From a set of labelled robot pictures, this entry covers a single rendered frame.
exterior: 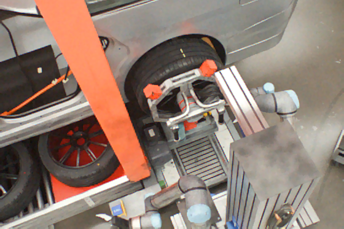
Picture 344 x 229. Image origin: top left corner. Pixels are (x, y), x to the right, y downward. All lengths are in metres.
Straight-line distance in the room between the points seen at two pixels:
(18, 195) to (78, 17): 2.07
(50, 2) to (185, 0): 1.20
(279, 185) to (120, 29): 1.42
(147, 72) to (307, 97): 1.75
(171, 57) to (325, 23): 2.18
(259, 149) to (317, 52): 2.88
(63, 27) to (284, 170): 0.99
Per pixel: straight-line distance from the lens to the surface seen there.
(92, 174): 3.41
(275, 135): 1.72
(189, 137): 3.77
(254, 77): 4.24
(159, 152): 3.46
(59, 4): 1.66
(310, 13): 4.78
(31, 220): 3.59
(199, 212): 2.20
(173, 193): 2.38
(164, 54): 2.98
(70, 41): 1.81
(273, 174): 1.66
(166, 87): 2.91
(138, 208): 3.29
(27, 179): 3.55
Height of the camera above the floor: 3.58
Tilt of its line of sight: 60 degrees down
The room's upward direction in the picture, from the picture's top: 10 degrees counter-clockwise
